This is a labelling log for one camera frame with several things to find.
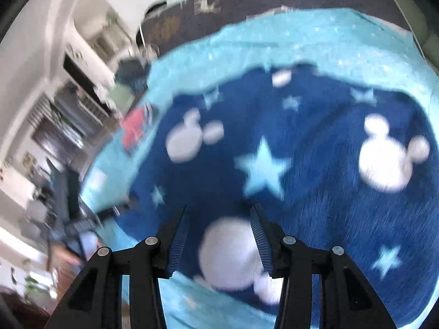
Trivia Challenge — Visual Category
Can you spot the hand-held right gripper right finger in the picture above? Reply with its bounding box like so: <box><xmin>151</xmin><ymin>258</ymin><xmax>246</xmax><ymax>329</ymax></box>
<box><xmin>250</xmin><ymin>204</ymin><xmax>400</xmax><ymax>329</ymax></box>

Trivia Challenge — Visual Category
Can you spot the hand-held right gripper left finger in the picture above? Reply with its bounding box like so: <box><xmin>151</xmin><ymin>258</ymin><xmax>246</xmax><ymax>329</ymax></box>
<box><xmin>44</xmin><ymin>206</ymin><xmax>191</xmax><ymax>329</ymax></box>

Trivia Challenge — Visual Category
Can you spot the blue fleece pajama top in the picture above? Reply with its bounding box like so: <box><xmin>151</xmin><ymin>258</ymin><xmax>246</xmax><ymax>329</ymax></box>
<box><xmin>113</xmin><ymin>62</ymin><xmax>433</xmax><ymax>319</ymax></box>

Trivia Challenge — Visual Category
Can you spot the pile of dark clothes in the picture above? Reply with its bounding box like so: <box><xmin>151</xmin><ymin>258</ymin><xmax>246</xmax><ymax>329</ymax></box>
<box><xmin>115</xmin><ymin>56</ymin><xmax>151</xmax><ymax>91</ymax></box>

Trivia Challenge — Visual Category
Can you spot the red cloth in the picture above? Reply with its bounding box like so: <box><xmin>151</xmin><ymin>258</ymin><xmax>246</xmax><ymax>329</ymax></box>
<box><xmin>121</xmin><ymin>106</ymin><xmax>153</xmax><ymax>155</ymax></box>

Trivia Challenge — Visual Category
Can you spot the green cushion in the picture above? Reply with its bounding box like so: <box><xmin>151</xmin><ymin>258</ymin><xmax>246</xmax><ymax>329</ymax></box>
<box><xmin>108</xmin><ymin>86</ymin><xmax>136</xmax><ymax>112</ymax></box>

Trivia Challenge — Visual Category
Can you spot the white shelf rack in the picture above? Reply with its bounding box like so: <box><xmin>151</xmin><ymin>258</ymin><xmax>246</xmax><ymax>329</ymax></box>
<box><xmin>77</xmin><ymin>94</ymin><xmax>110</xmax><ymax>124</ymax></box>

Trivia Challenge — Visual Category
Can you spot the light blue star blanket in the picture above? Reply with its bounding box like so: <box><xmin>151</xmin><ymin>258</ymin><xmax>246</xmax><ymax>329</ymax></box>
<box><xmin>80</xmin><ymin>7</ymin><xmax>439</xmax><ymax>329</ymax></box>

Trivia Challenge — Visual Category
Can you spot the dark deer print mattress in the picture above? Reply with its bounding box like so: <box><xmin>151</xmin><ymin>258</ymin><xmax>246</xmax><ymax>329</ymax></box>
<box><xmin>139</xmin><ymin>0</ymin><xmax>412</xmax><ymax>55</ymax></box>

